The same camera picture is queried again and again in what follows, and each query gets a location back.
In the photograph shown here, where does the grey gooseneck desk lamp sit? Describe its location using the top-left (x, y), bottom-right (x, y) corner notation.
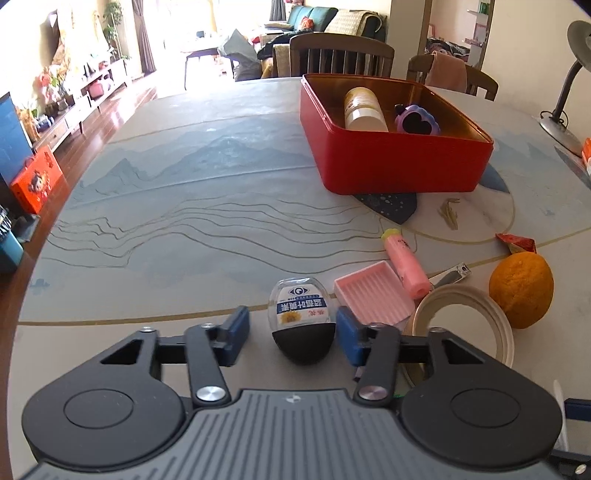
top-left (538, 21), bottom-right (591, 155)

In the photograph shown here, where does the pink tube with yellow cap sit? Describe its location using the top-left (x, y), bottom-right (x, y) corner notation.
top-left (381, 227), bottom-right (434, 298)

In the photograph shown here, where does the round gold can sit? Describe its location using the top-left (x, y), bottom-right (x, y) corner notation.
top-left (411, 285), bottom-right (515, 386)

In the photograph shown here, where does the black jacket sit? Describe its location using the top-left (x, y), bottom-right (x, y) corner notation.
top-left (259, 28), bottom-right (315, 58)

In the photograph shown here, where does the pink ribbed plastic tray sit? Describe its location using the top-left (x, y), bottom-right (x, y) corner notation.
top-left (333, 260), bottom-right (416, 332)

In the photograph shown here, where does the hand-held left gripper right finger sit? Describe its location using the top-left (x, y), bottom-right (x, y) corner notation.
top-left (336, 307), bottom-right (481, 409)

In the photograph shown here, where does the white wall shelf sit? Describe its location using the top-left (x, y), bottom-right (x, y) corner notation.
top-left (466, 0), bottom-right (490, 47)

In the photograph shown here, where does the dark curtain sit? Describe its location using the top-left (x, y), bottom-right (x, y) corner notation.
top-left (131, 0), bottom-right (158, 75)

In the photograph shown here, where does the pink cloth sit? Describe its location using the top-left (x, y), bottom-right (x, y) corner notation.
top-left (425, 50), bottom-right (468, 93)

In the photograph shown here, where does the wooden slat-back dining chair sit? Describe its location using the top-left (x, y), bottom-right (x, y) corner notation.
top-left (289, 33), bottom-right (395, 79)

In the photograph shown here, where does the teal container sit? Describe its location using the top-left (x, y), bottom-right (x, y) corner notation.
top-left (0, 231), bottom-right (24, 273)

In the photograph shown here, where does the white TV cabinet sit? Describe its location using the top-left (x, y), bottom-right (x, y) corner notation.
top-left (39, 58), bottom-right (132, 153)

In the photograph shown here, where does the white bottle with yellow label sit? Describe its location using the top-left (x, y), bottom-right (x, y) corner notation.
top-left (344, 88), bottom-right (389, 133)

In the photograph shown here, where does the silver nail clipper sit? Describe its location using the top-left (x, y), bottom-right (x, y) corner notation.
top-left (427, 262), bottom-right (472, 289)

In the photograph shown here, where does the dark teal sofa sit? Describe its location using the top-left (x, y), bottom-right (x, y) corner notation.
top-left (265, 6), bottom-right (387, 40)

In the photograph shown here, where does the orange fruit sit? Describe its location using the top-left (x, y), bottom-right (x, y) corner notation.
top-left (488, 251), bottom-right (555, 330)

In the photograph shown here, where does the red foil packet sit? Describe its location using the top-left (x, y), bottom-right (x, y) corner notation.
top-left (495, 233), bottom-right (537, 256)

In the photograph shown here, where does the landscape printed table mat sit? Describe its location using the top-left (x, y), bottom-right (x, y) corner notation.
top-left (18, 76), bottom-right (591, 480)

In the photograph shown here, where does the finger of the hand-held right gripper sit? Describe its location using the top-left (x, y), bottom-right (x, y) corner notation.
top-left (547, 449), bottom-right (591, 480)
top-left (566, 398), bottom-right (591, 422)

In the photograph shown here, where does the purple round toy figure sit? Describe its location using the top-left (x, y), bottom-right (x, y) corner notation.
top-left (394, 104), bottom-right (443, 136)

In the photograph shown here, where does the tall potted plant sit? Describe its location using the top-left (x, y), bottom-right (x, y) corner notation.
top-left (102, 0), bottom-right (123, 61)

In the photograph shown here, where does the red metal tin box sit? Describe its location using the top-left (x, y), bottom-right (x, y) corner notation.
top-left (299, 73), bottom-right (495, 195)

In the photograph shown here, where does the low coffee table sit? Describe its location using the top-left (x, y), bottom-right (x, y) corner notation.
top-left (184, 39), bottom-right (232, 90)

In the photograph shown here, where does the orange gift box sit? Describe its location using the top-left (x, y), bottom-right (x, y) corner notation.
top-left (10, 145), bottom-right (63, 214)

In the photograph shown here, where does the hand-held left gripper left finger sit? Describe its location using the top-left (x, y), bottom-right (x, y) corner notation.
top-left (99, 305), bottom-right (251, 408)

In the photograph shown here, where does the grey paper bag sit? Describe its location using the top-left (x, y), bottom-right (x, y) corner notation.
top-left (217, 28), bottom-right (262, 83)

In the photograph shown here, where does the clear bottle with black cap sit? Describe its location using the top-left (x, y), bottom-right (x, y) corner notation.
top-left (269, 276), bottom-right (337, 366)

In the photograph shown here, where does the beige knitted blanket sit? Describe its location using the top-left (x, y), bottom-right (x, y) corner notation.
top-left (325, 9), bottom-right (377, 37)

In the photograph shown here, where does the flat screen television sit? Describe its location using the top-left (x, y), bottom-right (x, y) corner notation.
top-left (0, 92), bottom-right (34, 185)

